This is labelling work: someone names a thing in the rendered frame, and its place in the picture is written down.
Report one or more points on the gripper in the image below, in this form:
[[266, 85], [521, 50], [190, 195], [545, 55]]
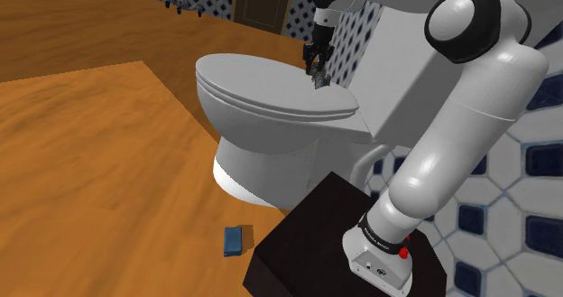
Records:
[[321, 35]]

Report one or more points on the small dark grey object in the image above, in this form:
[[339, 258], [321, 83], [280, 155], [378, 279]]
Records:
[[319, 80]]

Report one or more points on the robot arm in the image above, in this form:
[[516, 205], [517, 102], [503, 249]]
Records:
[[466, 129]]

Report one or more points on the white toilet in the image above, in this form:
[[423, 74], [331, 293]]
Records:
[[272, 111]]

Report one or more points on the brown wooden door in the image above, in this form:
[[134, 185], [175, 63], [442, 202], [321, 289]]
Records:
[[262, 3]]

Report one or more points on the dark robot stand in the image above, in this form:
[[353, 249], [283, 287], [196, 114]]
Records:
[[308, 239]]

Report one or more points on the small blue box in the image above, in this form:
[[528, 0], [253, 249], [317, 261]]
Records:
[[232, 241]]

